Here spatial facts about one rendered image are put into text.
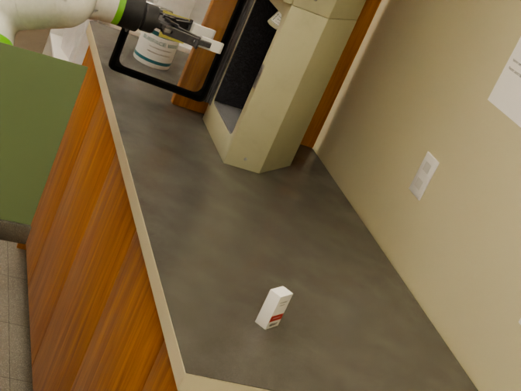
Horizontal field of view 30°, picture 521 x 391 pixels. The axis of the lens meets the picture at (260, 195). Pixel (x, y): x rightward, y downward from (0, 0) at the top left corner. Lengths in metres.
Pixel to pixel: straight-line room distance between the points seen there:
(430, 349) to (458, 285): 0.20
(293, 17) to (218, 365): 1.12
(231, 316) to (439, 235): 0.71
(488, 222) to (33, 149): 1.04
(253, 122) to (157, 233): 0.63
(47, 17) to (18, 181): 0.32
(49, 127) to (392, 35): 1.39
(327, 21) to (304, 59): 0.12
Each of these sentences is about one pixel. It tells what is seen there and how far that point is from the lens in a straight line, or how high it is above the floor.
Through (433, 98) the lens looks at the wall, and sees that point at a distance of 2.65.
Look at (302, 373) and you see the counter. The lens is 1.85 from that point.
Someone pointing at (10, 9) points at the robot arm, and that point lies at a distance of 1.97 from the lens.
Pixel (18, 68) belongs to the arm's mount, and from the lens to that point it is 1.81.
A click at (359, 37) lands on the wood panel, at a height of 1.33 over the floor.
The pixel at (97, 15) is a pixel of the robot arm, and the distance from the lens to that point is 2.58.
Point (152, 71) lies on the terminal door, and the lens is 2.89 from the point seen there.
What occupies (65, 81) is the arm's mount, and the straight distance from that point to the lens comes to 1.83.
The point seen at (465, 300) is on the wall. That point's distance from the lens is 2.29.
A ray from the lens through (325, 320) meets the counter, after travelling 2.08.
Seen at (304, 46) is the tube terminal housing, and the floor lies 1.32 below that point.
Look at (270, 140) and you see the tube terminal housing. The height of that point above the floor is 1.04.
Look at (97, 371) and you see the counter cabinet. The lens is 2.34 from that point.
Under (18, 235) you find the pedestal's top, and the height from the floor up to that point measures 0.92.
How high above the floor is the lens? 1.81
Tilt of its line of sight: 20 degrees down
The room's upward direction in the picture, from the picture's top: 24 degrees clockwise
